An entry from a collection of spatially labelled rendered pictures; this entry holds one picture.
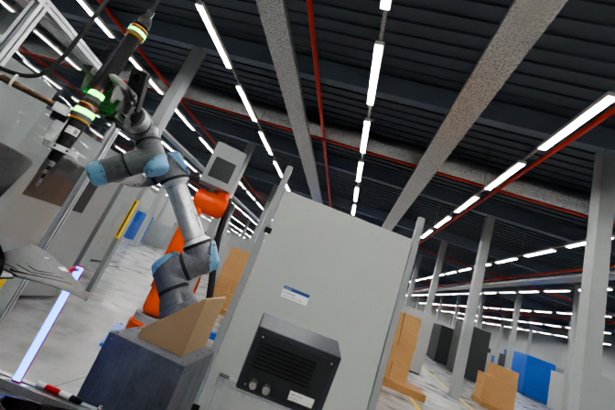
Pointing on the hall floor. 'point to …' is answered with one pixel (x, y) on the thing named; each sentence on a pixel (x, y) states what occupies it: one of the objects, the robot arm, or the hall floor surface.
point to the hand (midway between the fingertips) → (100, 70)
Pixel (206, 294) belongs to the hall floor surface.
